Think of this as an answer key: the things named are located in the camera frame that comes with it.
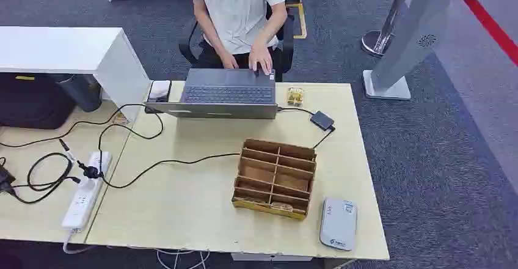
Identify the person's right hand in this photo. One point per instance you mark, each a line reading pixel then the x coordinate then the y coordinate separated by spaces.
pixel 229 61

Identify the person's left hand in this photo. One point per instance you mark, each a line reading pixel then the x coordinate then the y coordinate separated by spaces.
pixel 260 57

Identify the black office chair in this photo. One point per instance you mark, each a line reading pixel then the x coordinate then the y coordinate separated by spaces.
pixel 286 52

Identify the grey laptop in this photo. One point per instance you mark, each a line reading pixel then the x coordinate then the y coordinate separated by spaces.
pixel 228 91

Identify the person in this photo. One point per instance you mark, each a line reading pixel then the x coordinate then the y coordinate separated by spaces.
pixel 236 12

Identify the white phone on black stand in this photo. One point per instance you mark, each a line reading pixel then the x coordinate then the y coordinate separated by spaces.
pixel 160 89

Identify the black adapter hub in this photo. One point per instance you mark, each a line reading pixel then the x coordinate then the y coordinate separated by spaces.
pixel 322 120

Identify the wooden card box with compartments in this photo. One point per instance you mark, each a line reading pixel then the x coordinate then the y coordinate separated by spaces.
pixel 275 178

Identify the grey waste bin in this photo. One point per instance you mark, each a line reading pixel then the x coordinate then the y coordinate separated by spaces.
pixel 83 93

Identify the silver stand with white base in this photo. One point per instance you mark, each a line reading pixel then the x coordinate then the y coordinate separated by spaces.
pixel 408 36

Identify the card in wooden box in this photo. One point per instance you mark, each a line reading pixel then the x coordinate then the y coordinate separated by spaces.
pixel 281 207

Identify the white side desk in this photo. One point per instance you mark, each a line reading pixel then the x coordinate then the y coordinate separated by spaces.
pixel 60 48

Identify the black plug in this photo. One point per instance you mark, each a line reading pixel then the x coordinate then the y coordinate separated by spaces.
pixel 91 172

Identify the grey flat pouch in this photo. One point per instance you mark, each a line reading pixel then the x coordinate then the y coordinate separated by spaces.
pixel 339 223

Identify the white power strip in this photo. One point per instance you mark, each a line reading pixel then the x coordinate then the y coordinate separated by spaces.
pixel 86 194

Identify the white drawer under table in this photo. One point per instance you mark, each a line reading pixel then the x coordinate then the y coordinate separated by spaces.
pixel 271 257

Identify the black box under desk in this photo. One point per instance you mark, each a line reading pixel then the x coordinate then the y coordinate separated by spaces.
pixel 32 101

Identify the black power adapter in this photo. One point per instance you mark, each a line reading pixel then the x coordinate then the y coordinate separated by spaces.
pixel 5 180

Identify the yellow metal frame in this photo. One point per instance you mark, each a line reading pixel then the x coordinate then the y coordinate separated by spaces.
pixel 302 20

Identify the chrome stanchion post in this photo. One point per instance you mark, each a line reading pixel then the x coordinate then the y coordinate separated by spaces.
pixel 386 24

